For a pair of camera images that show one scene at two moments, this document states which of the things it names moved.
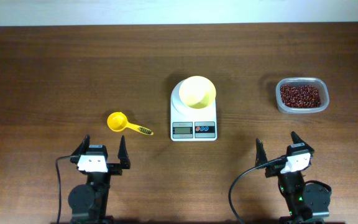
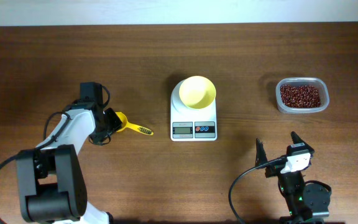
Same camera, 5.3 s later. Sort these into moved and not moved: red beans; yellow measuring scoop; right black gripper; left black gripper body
Moved: left black gripper body
Not moved: yellow measuring scoop; red beans; right black gripper
